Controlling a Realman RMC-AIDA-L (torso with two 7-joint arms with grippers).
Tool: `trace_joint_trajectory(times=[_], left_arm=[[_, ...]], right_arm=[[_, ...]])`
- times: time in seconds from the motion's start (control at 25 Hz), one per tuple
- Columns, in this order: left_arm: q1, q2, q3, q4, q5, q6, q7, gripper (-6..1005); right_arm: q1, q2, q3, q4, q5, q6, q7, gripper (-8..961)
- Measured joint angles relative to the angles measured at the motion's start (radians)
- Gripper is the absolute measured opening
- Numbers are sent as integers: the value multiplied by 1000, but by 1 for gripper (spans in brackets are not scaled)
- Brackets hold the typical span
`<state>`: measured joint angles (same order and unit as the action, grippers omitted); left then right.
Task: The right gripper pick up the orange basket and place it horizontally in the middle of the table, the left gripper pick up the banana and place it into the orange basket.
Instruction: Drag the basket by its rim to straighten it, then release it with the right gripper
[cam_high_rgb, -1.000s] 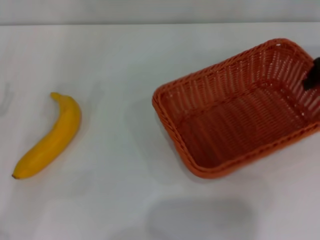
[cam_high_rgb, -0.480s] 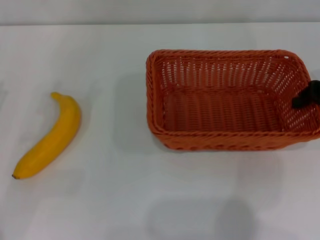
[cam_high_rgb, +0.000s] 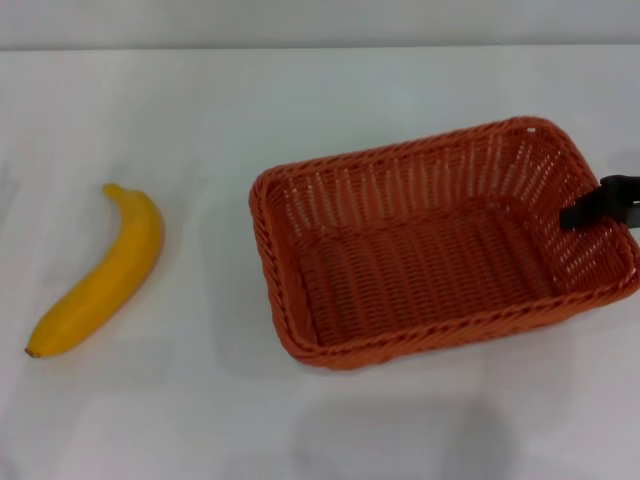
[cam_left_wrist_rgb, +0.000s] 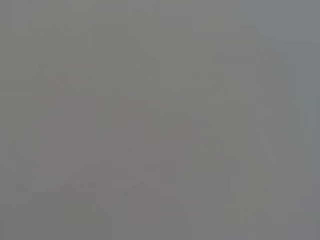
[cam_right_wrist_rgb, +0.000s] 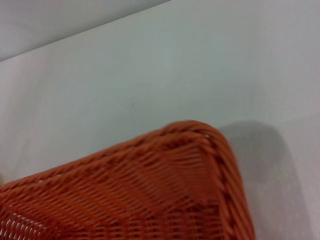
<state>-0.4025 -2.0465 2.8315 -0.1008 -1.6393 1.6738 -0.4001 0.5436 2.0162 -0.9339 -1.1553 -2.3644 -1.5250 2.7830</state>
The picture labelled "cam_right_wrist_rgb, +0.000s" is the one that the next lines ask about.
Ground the orange woven wicker basket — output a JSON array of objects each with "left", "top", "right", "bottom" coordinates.
[{"left": 0, "top": 119, "right": 257, "bottom": 240}]

